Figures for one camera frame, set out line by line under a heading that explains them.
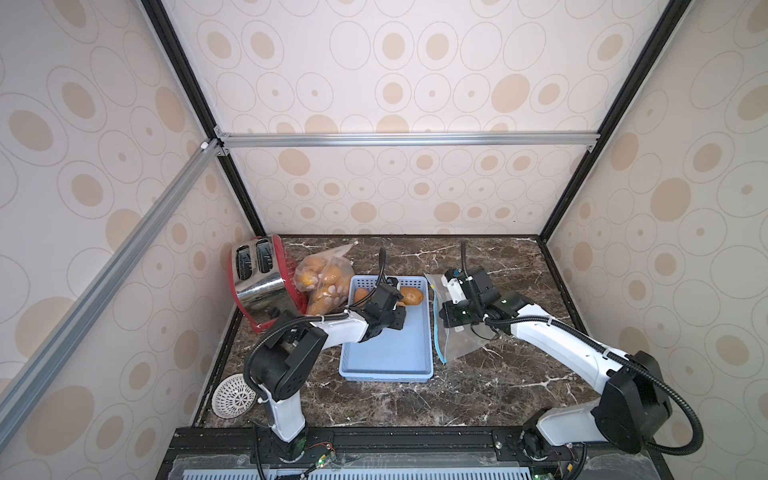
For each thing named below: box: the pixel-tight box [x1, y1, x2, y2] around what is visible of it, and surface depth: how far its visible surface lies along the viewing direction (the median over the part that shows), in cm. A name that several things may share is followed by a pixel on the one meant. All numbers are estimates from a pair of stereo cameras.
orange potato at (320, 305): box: [308, 296, 334, 315], surface depth 91 cm
